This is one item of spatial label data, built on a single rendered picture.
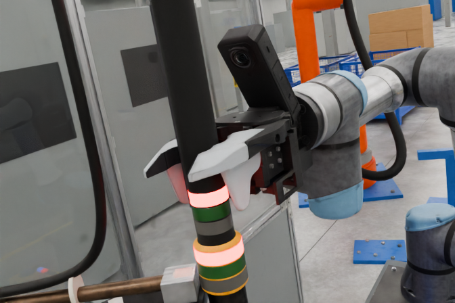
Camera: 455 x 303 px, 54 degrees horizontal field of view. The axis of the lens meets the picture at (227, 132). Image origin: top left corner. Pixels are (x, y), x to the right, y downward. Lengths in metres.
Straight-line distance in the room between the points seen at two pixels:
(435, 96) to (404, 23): 7.48
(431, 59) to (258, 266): 1.17
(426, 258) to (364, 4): 10.22
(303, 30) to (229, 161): 4.09
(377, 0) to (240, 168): 10.80
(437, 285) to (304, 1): 3.45
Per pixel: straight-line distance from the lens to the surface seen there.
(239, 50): 0.42
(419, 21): 8.30
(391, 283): 1.33
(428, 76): 0.90
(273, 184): 0.42
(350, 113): 0.57
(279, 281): 1.99
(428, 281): 1.22
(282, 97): 0.45
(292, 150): 0.44
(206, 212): 0.38
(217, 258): 0.39
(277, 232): 1.93
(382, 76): 0.90
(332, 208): 0.61
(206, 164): 0.34
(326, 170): 0.59
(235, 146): 0.35
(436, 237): 1.15
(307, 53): 4.45
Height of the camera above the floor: 1.75
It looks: 13 degrees down
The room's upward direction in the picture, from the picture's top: 10 degrees counter-clockwise
